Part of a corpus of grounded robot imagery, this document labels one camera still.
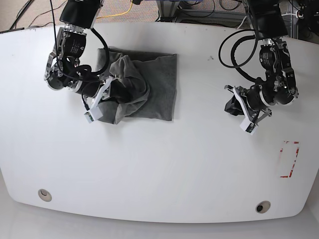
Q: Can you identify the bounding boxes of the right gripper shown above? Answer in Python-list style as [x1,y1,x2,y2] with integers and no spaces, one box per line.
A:
[81,76,133,112]

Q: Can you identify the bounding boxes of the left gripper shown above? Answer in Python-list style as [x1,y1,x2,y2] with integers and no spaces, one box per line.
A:
[224,85,272,124]

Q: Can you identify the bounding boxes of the grey t-shirt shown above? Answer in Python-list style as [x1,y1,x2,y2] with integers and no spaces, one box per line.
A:
[98,49,177,124]

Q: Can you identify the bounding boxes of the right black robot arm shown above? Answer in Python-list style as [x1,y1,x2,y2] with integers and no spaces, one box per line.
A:
[44,0,132,110]

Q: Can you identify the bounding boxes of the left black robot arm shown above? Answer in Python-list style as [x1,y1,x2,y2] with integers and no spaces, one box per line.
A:
[224,0,299,126]

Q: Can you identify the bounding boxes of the red tape rectangle marking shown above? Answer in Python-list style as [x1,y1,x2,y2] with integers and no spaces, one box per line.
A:
[278,141,300,178]

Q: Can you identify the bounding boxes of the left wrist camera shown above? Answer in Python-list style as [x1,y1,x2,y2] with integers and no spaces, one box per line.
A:
[240,119,258,135]

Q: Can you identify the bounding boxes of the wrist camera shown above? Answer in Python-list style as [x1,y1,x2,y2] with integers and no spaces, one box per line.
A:
[84,107,103,123]
[240,119,258,135]

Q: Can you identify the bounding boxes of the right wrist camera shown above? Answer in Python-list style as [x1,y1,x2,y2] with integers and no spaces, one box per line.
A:
[84,107,103,123]

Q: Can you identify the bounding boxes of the yellow cable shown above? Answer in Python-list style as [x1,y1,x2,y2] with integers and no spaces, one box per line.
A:
[97,0,133,19]

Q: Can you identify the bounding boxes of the aluminium frame stand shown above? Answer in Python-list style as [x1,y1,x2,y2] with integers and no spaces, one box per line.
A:
[156,0,300,39]

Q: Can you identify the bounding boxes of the right table cable grommet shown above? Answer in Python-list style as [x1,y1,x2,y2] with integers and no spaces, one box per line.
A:
[256,201,271,214]

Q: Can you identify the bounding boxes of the table cable grommet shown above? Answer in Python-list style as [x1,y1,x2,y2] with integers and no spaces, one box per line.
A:
[256,201,271,214]
[38,189,52,202]

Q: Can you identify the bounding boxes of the left table cable grommet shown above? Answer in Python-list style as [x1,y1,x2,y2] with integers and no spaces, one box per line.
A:
[38,189,52,202]

